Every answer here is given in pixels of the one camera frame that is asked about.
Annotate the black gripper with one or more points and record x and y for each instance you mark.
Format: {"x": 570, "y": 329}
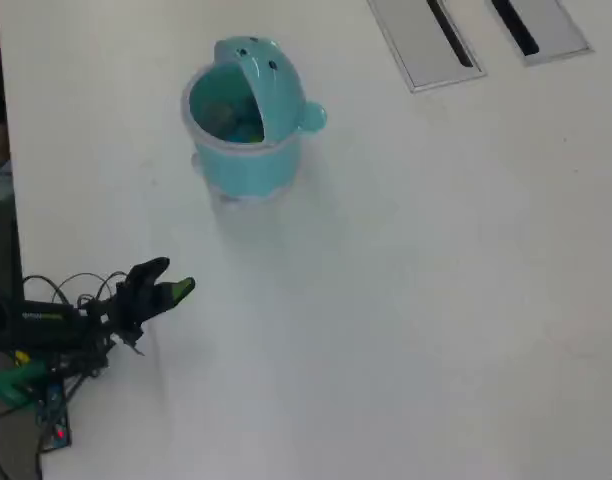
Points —
{"x": 131, "y": 310}

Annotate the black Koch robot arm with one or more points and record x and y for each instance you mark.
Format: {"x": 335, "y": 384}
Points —
{"x": 46, "y": 325}

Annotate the teal whale shaped bin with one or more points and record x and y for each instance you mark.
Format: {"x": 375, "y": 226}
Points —
{"x": 246, "y": 165}

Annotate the small yellow connector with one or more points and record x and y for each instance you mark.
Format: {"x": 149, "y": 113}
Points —
{"x": 20, "y": 357}

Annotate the blue circuit board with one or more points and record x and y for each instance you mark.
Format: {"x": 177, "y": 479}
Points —
{"x": 54, "y": 415}

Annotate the green table clamp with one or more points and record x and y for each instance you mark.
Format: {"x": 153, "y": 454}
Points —
{"x": 11, "y": 382}

